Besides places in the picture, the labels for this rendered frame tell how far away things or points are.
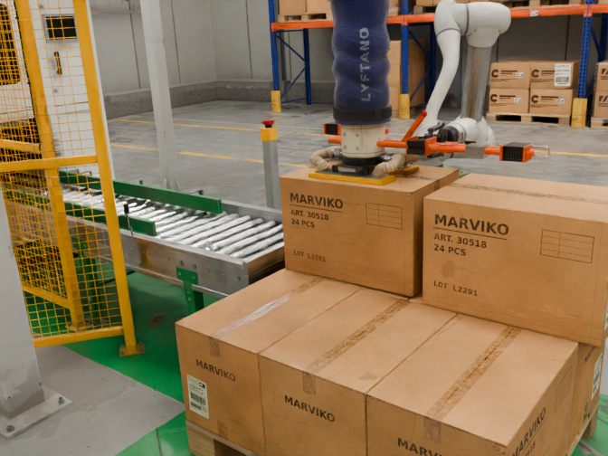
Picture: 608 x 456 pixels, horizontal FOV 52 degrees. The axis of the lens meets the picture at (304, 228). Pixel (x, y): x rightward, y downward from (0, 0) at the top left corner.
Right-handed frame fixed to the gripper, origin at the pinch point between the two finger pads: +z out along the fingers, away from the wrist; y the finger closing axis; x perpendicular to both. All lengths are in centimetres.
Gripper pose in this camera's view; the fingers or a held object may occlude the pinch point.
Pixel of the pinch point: (424, 146)
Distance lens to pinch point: 233.3
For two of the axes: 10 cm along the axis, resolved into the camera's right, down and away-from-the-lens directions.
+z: -6.2, 2.7, -7.4
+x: -7.9, -1.5, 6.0
